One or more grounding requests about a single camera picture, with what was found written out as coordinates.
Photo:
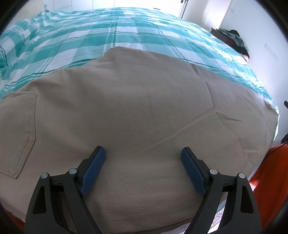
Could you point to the orange fleece blanket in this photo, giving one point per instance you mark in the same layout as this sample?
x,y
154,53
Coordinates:
x,y
270,180

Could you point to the beige pants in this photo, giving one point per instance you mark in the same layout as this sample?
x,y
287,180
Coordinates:
x,y
139,101

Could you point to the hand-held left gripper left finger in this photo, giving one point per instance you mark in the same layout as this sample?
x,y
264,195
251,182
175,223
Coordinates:
x,y
92,173

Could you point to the dark brown wooden cabinet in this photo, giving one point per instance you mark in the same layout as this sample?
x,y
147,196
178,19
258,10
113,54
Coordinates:
x,y
221,36

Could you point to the pile of clothes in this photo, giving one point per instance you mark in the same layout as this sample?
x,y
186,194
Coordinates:
x,y
238,41

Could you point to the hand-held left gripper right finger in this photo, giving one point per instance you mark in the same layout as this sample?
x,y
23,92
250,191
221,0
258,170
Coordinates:
x,y
193,173

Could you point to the teal plaid bed blanket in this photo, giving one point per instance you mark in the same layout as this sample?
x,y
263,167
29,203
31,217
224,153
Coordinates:
x,y
135,29

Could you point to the white wardrobe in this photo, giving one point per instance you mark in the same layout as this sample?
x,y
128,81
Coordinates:
x,y
90,4

